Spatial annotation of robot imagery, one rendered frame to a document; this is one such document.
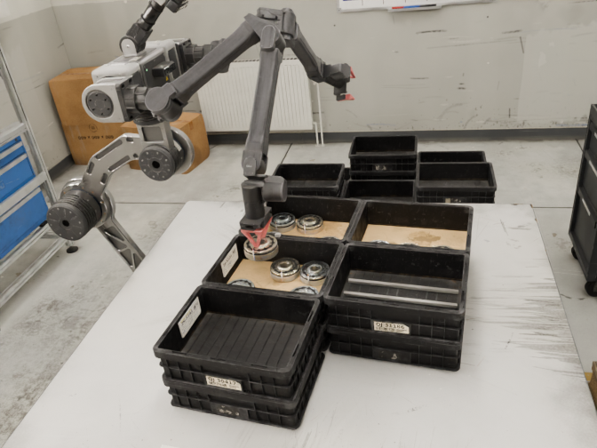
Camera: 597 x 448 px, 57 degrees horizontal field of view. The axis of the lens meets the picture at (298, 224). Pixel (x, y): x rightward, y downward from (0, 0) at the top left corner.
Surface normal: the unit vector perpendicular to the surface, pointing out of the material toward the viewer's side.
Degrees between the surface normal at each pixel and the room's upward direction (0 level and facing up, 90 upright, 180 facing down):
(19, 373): 0
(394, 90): 90
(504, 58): 90
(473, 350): 0
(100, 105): 90
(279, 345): 0
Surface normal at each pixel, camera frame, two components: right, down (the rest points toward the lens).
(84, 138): -0.19, 0.50
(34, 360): -0.10, -0.85
